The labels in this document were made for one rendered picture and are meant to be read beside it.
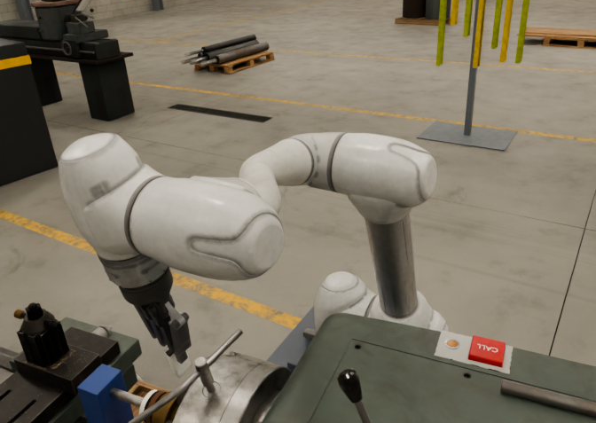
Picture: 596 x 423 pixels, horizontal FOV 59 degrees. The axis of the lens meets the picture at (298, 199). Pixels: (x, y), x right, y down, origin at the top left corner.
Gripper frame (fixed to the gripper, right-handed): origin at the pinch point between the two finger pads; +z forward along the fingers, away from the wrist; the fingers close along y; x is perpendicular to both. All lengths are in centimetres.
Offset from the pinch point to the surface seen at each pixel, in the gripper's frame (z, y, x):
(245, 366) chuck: 15.4, 0.6, 11.5
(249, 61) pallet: 266, -596, 577
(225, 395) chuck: 13.5, 3.2, 4.2
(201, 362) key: 5.0, 0.4, 3.4
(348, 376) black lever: -3.7, 27.4, 10.8
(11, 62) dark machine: 79, -452, 156
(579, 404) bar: 13, 54, 36
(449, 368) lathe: 15.0, 33.2, 32.4
